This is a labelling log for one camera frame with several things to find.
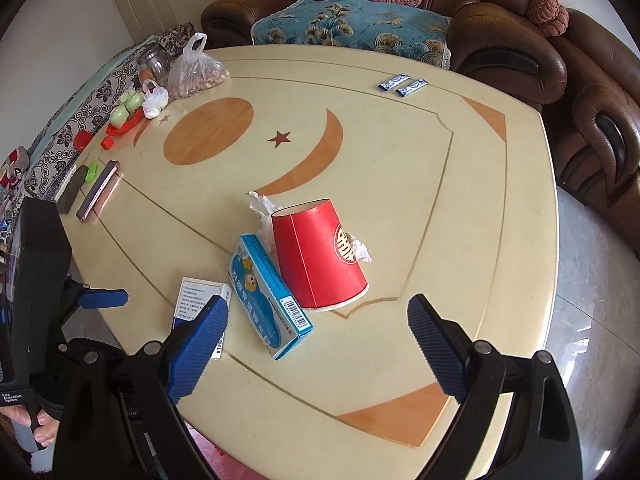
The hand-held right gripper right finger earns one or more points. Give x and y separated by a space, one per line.
437 347

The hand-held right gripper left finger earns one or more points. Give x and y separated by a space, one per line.
197 350

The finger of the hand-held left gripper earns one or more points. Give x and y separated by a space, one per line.
105 299

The white and blue carton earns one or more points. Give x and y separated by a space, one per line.
197 300

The blue cartoon medicine box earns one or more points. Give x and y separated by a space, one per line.
260 295

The red paper cup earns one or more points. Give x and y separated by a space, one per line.
320 255

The clear plastic wrapper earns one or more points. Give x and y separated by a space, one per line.
265 215

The person's left hand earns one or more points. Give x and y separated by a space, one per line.
45 432

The white stick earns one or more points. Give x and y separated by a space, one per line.
64 182

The pink smartphone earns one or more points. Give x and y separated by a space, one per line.
97 192

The grey and red fabric item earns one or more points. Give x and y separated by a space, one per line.
14 172

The small red plastic piece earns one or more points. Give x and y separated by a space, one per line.
83 140

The black and white floral cloth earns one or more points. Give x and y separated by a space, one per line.
65 135

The red plastic tray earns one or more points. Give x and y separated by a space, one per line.
120 132

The cream wooden table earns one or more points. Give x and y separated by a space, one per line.
400 170

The pale green cup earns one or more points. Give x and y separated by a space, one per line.
135 99
120 116

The crumpled white plastic bag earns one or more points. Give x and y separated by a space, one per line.
155 100

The pale blue cloth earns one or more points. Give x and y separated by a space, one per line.
107 57

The clear plastic bag of peanuts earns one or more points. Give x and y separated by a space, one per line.
195 77

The glass jar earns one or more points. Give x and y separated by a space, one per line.
152 62

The small blue sachet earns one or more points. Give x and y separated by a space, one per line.
394 82
412 87

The brown leather armchair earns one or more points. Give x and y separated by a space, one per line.
600 110

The cream cabinet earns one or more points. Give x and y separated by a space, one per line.
145 0

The brown leather sofa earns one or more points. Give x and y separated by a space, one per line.
490 30

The blue floral sofa cover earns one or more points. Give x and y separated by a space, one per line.
350 30

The small round pink cushion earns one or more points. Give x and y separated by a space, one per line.
559 24
542 0

